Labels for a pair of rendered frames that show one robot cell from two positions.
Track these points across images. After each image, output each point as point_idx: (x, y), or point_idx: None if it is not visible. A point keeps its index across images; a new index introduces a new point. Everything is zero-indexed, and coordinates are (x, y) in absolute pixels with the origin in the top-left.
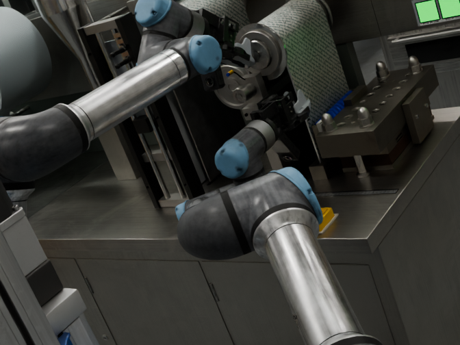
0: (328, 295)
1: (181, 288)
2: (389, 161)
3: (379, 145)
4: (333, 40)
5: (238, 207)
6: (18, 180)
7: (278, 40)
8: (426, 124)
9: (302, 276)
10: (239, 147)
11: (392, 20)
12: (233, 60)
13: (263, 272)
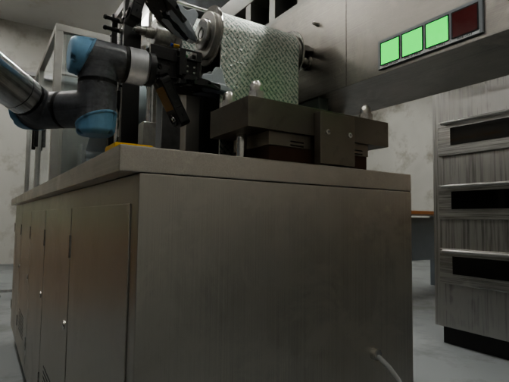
0: None
1: (63, 241)
2: (267, 156)
3: (251, 117)
4: (298, 74)
5: None
6: None
7: (220, 17)
8: (341, 154)
9: None
10: (88, 39)
11: (358, 67)
12: (176, 26)
13: (87, 219)
